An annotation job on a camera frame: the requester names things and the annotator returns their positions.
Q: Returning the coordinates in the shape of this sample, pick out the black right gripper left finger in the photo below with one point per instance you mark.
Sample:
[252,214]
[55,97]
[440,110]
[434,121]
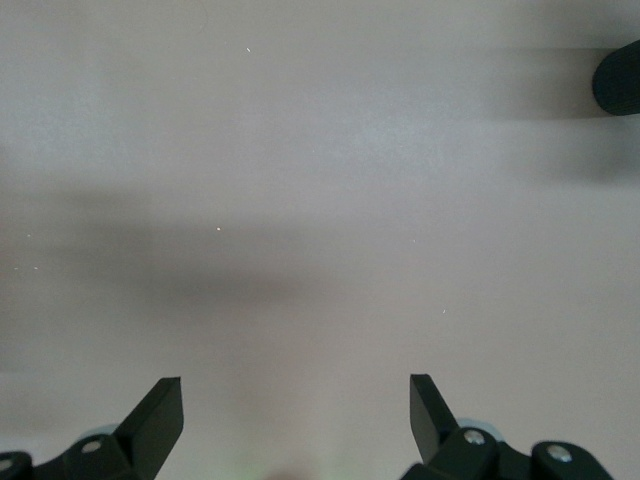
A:
[145,440]

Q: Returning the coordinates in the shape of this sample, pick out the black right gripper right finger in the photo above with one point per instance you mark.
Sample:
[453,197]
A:
[435,435]

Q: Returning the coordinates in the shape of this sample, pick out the black ribbed round object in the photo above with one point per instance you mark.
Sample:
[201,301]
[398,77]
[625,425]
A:
[620,80]

